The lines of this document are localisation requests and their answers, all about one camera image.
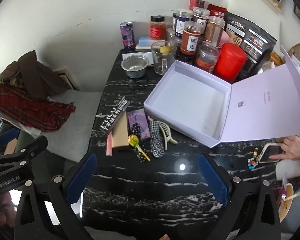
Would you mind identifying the pink stick tube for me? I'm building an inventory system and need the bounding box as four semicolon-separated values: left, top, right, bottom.
106;132;113;157

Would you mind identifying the gold rectangular box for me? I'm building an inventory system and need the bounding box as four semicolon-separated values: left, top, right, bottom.
112;112;129;148

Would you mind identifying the black lip gloss box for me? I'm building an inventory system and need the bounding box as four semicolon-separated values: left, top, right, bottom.
99;96;130;134

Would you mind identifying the black white gingham scrunchie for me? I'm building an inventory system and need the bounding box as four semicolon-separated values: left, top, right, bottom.
149;121;165;158

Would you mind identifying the cream hair claw clip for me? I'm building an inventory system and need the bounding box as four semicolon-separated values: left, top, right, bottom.
157;121;178;150

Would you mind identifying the black polka dot scrunchie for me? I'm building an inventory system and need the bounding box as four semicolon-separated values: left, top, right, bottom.
130;122;148;163

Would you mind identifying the purple palette box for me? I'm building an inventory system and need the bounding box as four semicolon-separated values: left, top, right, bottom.
127;108;151;140

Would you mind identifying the bystander hand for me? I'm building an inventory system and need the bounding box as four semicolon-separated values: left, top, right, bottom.
269;136;300;161

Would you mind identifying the colourful bead charm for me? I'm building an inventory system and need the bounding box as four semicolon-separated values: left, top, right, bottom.
247;148;259;170

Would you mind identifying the red plaid cloth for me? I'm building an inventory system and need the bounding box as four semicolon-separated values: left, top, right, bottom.
0;84;76;132

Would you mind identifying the smartphone with case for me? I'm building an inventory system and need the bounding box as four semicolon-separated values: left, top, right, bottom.
258;142;283;164

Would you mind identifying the brown cloth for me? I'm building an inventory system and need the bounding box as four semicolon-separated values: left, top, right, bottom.
0;50;71;100

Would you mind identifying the white open gift box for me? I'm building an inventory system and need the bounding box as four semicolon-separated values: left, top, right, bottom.
144;55;300;148

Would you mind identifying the small steel bowl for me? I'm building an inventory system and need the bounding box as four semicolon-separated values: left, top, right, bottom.
121;55;149;79

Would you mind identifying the red canister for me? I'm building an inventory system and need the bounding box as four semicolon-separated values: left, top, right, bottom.
213;42;247;83

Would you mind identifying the short clear jar orange label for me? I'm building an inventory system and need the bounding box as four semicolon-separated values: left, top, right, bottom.
194;43;219;73

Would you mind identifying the white tissue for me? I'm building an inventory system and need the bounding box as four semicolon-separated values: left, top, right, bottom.
122;51;153;62

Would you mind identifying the glass mug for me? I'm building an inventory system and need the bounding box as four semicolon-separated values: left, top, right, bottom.
151;41;176;75

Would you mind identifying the purple drink can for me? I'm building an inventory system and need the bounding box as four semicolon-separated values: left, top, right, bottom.
120;22;136;49

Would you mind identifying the black snack pouch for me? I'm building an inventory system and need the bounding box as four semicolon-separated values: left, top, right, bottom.
224;12;277;81

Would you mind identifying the blue sponge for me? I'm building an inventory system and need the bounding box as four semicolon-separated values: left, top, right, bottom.
138;36;165;47

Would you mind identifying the orange peel labelled jar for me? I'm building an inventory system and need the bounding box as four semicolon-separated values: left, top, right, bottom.
180;21;202;56

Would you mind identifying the brown label tall jar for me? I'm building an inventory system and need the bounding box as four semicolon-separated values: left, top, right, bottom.
204;16;225;47

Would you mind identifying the black lid sauce jar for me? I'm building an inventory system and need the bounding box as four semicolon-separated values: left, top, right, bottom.
150;15;166;40

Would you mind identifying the dark contents labelled jar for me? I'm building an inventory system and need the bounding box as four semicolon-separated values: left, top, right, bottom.
193;7;210;36

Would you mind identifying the purple label jar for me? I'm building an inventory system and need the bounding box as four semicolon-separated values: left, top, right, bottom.
174;9;193;38

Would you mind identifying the red snack pouch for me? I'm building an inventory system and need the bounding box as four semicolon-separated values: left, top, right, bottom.
207;3;227;19

